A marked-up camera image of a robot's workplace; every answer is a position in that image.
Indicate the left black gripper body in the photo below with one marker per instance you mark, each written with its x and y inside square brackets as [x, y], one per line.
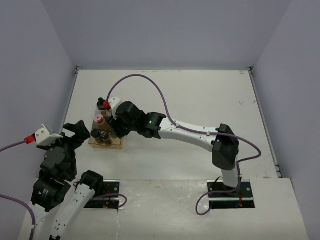
[68, 144]

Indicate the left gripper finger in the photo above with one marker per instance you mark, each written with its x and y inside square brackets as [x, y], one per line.
[81, 133]
[72, 128]

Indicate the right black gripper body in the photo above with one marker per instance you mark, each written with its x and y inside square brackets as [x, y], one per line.
[127, 127]

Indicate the black lid pepper jar front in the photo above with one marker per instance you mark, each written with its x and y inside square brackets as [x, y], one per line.
[105, 137]

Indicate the black lid pepper jar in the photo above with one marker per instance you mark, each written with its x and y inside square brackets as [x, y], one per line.
[105, 137]
[113, 135]

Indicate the pink lid spice bottle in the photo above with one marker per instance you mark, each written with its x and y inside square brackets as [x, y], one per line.
[99, 119]

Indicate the black-knob bottle brown contents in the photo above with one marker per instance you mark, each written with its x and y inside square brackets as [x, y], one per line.
[102, 103]

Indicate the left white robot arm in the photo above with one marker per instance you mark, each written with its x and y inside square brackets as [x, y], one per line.
[48, 196]

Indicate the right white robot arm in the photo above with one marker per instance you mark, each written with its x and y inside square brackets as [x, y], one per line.
[220, 142]

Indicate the smoky grey plastic bin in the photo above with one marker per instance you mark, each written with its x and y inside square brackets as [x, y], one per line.
[105, 127]

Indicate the clear plastic bin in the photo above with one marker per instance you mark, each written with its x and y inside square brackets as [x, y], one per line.
[97, 110]

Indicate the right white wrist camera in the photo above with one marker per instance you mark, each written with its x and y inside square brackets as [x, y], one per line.
[111, 105]

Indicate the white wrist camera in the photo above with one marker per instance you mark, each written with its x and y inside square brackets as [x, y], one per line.
[45, 137]
[111, 105]

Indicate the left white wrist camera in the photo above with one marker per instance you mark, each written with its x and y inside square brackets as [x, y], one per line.
[45, 137]

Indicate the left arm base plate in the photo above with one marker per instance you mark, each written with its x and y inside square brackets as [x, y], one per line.
[106, 203]

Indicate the left aluminium table rail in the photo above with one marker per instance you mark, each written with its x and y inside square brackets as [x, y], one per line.
[65, 100]

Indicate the aluminium table rail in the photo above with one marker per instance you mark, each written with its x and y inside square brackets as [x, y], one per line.
[250, 71]
[65, 100]

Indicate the right aluminium table rail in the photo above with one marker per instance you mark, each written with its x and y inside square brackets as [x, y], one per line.
[250, 71]

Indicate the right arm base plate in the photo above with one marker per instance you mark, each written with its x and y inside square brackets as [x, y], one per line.
[241, 199]

